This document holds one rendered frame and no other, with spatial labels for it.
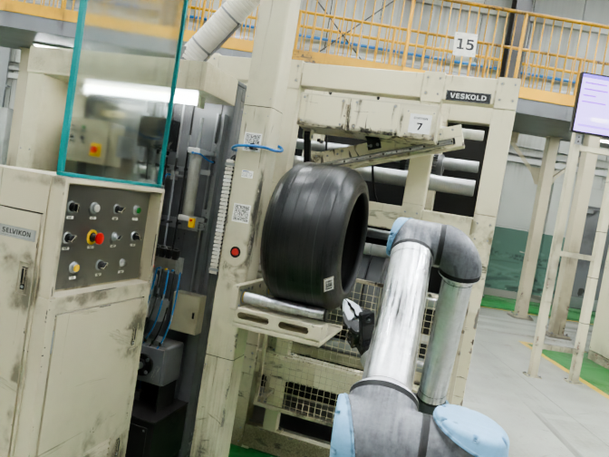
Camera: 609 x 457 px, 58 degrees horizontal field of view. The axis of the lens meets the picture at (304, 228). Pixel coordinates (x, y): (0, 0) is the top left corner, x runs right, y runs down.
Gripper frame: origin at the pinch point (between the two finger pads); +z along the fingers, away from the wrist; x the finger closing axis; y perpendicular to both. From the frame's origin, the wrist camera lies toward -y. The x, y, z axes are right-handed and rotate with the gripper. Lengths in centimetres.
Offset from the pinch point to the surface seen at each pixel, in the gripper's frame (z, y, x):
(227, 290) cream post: 41, 32, -30
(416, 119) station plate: 62, -22, 57
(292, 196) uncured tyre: 39.6, -14.8, -5.8
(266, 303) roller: 23.7, 23.4, -19.4
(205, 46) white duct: 145, -19, -10
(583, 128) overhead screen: 191, 125, 351
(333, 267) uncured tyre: 14.6, -0.3, 1.4
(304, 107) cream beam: 94, -13, 21
